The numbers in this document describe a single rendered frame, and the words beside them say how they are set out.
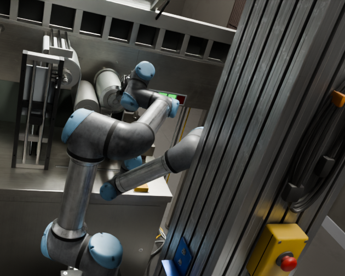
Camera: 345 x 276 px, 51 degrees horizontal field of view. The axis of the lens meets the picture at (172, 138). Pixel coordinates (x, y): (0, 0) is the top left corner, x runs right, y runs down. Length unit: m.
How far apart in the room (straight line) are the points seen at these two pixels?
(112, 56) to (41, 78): 0.56
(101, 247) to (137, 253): 0.84
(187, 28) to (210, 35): 0.15
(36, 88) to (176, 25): 0.88
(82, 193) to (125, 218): 0.75
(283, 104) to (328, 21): 0.15
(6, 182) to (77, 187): 0.62
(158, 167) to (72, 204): 0.37
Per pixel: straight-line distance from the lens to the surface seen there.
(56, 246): 1.27
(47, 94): 1.65
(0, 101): 2.17
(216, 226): 0.85
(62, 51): 1.69
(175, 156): 1.34
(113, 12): 2.04
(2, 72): 2.11
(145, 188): 1.79
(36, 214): 1.81
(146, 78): 1.44
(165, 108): 1.32
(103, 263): 1.24
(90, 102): 1.81
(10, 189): 1.69
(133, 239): 1.99
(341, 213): 3.95
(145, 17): 2.08
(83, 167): 1.11
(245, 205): 0.77
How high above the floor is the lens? 1.90
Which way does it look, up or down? 24 degrees down
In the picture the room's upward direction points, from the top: 17 degrees clockwise
